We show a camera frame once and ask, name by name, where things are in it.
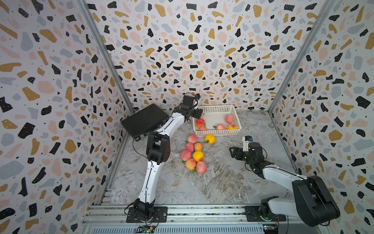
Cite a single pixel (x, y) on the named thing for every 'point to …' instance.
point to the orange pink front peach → (190, 164)
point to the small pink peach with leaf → (202, 128)
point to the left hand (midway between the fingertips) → (199, 108)
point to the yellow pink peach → (232, 126)
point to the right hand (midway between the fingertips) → (235, 149)
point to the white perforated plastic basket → (214, 115)
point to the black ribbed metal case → (139, 123)
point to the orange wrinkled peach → (198, 146)
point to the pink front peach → (201, 167)
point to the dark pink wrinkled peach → (190, 146)
